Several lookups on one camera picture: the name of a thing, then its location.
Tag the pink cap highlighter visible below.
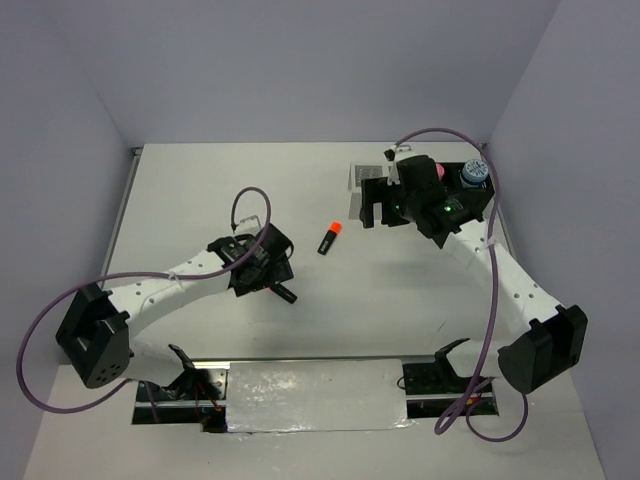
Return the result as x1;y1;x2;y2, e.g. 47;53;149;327
269;284;298;304

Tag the orange cap highlighter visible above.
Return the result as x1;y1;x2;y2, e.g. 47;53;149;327
317;222;342;256

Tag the blue cleaning gel jar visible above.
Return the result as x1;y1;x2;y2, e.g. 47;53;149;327
460;158;490;188

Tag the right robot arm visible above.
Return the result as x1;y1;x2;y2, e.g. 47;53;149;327
359;155;588;394

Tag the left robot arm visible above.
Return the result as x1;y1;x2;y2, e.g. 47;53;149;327
56;225;297;399

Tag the white slotted container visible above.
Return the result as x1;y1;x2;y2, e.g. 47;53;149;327
348;161;389;221

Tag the black slotted container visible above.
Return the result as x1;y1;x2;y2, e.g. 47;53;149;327
441;162;494;225

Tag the silver foil tape sheet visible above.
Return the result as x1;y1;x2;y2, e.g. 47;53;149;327
226;359;410;433

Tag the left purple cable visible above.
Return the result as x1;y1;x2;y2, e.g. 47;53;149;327
17;187;274;426

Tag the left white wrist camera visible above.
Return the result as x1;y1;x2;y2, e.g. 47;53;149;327
234;215;262;236

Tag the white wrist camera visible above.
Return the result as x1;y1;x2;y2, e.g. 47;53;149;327
234;215;262;236
383;144;416;171

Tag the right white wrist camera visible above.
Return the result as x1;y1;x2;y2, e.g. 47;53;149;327
383;144;416;171

